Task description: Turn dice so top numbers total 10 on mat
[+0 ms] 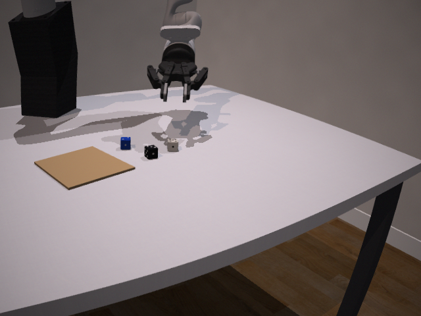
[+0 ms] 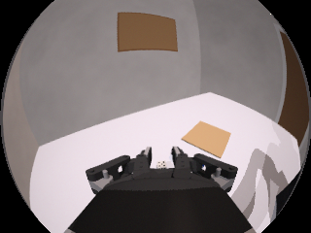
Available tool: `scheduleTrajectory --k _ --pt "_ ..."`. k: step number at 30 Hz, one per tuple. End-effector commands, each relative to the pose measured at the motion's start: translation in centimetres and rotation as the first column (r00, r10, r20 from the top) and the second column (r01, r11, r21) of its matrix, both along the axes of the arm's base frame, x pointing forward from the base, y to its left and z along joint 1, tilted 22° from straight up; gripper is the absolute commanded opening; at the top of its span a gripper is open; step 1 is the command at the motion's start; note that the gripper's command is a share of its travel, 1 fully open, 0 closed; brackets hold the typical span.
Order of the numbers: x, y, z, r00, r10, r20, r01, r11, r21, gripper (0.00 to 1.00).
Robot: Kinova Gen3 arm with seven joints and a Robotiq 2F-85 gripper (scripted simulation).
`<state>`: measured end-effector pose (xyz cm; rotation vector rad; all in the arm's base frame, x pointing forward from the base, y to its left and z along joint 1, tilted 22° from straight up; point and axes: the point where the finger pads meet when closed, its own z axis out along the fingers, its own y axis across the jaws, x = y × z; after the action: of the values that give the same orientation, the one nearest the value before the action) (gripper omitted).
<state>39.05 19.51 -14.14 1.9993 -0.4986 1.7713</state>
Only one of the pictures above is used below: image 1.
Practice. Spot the black die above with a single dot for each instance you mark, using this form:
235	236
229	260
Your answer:
151	152

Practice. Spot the tan flat mat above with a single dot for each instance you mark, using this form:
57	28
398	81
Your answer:
83	166

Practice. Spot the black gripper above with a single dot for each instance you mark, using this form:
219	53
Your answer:
184	68

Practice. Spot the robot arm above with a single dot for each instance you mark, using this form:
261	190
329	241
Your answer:
174	28

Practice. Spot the grey die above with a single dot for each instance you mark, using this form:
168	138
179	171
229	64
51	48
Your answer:
172	145

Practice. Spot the dark blue die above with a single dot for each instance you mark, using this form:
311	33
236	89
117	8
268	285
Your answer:
125	142

